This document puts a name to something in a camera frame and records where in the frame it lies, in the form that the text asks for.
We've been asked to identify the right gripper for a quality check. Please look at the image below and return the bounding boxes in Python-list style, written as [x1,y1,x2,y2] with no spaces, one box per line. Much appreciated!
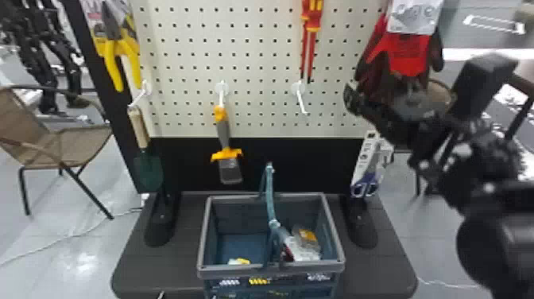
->
[342,82,457,147]

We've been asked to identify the red gloves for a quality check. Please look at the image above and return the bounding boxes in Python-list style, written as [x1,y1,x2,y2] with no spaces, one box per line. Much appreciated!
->
[354,0,446,107]

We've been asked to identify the blue scissors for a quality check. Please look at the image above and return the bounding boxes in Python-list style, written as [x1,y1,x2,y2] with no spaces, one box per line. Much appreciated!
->
[350,130,396,200]

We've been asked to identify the red screwdrivers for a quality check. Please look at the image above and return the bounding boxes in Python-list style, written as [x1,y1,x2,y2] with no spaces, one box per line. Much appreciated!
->
[299,0,325,85]

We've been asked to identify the white pegboard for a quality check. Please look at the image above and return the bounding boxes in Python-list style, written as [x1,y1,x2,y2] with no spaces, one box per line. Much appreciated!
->
[62,0,395,250]

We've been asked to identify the yellow grey scraper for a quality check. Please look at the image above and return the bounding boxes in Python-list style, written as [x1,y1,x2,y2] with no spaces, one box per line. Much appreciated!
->
[209,104,245,186]

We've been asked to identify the clear yellow tool packet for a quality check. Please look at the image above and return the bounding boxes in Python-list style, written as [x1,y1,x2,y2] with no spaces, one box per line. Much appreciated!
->
[290,224,323,262]

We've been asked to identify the blue basket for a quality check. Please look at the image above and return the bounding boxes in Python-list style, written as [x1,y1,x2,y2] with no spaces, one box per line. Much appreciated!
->
[195,161,346,299]

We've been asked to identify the green garden trowel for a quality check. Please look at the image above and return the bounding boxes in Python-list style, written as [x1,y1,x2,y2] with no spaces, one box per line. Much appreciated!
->
[126,103,165,193]

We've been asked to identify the yellow pliers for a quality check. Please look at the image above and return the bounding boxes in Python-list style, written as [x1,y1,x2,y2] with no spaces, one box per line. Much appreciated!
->
[81,0,143,93]

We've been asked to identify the beige chair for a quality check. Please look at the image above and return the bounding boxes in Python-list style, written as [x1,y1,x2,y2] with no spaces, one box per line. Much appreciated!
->
[0,84,115,221]

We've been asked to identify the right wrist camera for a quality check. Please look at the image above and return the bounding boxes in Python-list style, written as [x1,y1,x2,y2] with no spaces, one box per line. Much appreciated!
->
[447,53,520,123]

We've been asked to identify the white cable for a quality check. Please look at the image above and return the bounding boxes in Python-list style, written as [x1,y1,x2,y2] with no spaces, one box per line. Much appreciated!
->
[0,206,144,267]

